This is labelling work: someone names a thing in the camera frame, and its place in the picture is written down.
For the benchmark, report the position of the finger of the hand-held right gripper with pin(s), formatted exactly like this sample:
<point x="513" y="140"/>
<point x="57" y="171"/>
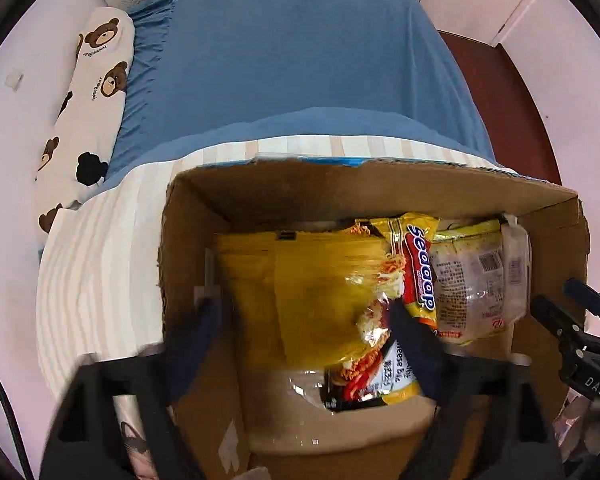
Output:
<point x="555" y="317"/>
<point x="587" y="294"/>

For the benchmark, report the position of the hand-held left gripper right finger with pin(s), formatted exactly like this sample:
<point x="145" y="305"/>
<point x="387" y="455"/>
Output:
<point x="414" y="350"/>

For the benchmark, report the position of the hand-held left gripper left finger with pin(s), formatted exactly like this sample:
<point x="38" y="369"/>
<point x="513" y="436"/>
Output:
<point x="200" y="331"/>

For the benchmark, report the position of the yellow snack packet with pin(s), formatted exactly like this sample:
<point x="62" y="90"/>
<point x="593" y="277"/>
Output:
<point x="300" y="290"/>

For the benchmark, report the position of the brown cardboard box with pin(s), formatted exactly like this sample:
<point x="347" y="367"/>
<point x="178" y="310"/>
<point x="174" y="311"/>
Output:
<point x="330" y="195"/>

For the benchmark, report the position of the silver foil snack packet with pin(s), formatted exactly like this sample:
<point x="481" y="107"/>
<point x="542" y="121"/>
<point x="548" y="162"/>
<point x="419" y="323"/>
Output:
<point x="516" y="265"/>

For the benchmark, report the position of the pale clear noodle packet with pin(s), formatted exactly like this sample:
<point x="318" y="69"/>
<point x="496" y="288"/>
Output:
<point x="470" y="280"/>

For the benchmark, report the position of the cream striped blanket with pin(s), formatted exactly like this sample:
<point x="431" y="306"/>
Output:
<point x="100" y="260"/>

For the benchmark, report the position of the bear print pillow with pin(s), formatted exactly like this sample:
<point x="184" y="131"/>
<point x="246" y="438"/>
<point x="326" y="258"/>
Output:
<point x="97" y="90"/>

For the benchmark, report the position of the blue bed sheet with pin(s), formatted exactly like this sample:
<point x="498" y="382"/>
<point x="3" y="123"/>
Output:
<point x="300" y="55"/>

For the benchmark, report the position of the white wall switch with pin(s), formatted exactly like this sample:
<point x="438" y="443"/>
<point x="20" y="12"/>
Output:
<point x="14" y="80"/>

